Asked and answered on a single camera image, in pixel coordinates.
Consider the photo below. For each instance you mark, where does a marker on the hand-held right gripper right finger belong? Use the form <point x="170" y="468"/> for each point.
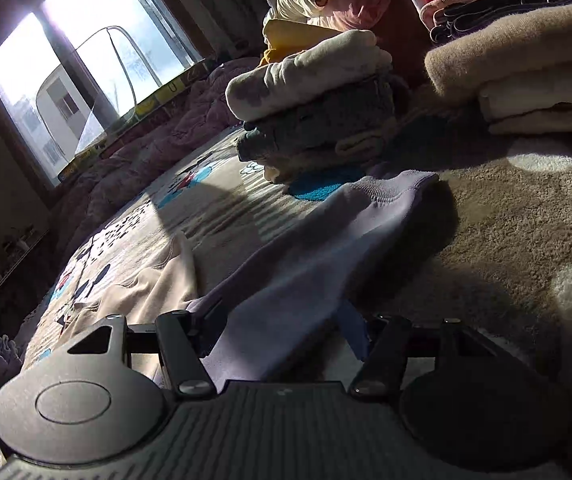
<point x="353" y="332"/>

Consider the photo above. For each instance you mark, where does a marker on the lavender and beige sweatshirt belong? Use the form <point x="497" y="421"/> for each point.
<point x="316" y="270"/>

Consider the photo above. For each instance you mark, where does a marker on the white floral sweater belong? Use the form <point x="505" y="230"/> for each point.
<point x="306" y="80"/>

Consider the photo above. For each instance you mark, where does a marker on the pink quilt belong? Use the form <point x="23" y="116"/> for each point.
<point x="131" y="160"/>

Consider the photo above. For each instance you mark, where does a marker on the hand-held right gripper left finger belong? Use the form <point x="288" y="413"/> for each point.
<point x="181" y="345"/>

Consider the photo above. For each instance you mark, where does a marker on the bright window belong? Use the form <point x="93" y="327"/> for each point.
<point x="16" y="70"/>

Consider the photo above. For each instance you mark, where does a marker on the yellow knit garment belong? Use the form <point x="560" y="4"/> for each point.
<point x="272" y="56"/>

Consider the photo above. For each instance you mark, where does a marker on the alphabet printed border strip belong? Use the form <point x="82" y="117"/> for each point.
<point x="166" y="94"/>

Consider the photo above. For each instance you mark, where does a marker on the beige curtain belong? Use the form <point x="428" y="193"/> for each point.
<point x="236" y="5"/>

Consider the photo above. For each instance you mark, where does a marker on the cartoon mouse printed blanket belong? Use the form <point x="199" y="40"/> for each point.
<point x="491" y="235"/>

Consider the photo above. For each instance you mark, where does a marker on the tall stack of folded clothes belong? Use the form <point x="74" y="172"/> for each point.
<point x="516" y="60"/>

